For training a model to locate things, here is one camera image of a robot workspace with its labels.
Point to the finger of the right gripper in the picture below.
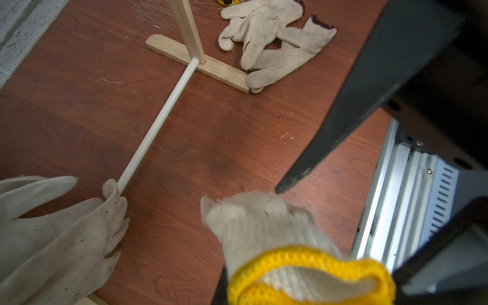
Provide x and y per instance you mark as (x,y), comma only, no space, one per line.
(454,258)
(362,95)

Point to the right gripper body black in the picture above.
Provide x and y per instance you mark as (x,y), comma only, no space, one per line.
(443,101)

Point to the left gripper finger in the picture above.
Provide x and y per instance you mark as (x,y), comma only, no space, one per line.
(220,295)

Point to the cream glove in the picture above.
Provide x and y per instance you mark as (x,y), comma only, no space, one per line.
(275,254)
(255,24)
(298,47)

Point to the white glove yellow cuff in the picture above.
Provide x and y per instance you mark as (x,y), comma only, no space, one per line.
(64,256)

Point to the yellow tape measure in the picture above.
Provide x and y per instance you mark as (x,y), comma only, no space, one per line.
(228,2)

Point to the aluminium rail base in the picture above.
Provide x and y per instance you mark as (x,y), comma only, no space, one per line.
(411,198)

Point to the wooden drying rack frame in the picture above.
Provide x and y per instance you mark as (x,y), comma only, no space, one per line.
(190,53)

